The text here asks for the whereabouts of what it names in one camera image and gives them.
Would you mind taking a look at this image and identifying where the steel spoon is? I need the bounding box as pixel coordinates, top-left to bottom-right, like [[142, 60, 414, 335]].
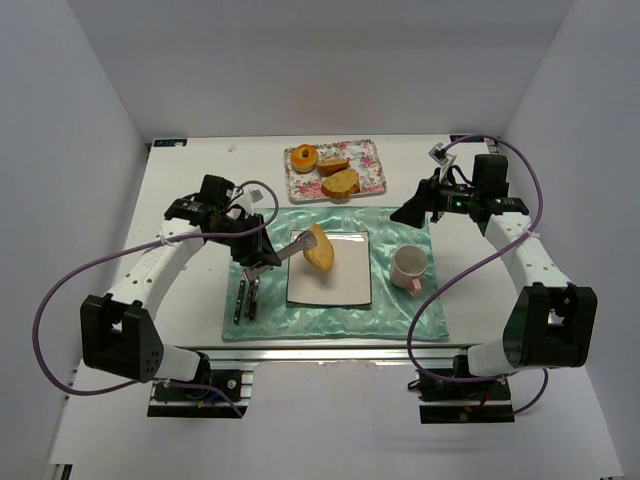
[[245, 278, 260, 321]]

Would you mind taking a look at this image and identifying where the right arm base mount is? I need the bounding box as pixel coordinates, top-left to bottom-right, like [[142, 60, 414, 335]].
[[407, 348, 515, 425]]

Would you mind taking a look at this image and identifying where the glazed donut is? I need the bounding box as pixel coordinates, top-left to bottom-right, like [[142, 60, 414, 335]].
[[290, 144, 318, 174]]

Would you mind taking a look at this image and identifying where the small herb bread slice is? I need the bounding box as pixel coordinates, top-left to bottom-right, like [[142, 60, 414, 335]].
[[316, 157, 350, 177]]

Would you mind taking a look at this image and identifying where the steel fork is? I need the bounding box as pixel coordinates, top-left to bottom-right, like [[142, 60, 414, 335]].
[[233, 280, 246, 325]]

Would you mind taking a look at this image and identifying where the large herb bread slice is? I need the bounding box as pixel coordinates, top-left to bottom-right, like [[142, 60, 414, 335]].
[[321, 169, 360, 200]]

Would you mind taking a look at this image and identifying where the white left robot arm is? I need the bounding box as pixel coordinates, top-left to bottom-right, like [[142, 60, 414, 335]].
[[80, 175, 336, 393]]

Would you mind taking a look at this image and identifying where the aluminium frame rail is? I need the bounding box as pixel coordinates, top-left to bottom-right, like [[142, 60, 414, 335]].
[[94, 344, 476, 364]]

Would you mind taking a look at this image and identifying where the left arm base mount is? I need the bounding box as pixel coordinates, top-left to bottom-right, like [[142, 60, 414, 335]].
[[147, 352, 253, 419]]

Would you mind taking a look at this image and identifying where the pink mug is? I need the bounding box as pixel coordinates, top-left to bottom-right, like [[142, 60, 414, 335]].
[[390, 245, 429, 296]]

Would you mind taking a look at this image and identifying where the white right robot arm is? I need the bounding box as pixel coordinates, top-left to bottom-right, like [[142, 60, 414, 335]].
[[420, 154, 598, 377]]

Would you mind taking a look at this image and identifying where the floral serving tray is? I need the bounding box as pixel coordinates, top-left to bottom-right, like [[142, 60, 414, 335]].
[[283, 139, 387, 203]]

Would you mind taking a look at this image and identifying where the triangular yellow bread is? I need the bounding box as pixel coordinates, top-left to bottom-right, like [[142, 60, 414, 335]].
[[303, 224, 334, 272]]

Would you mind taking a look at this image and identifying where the white square plate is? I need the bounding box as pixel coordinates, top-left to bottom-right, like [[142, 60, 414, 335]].
[[286, 231, 372, 308]]

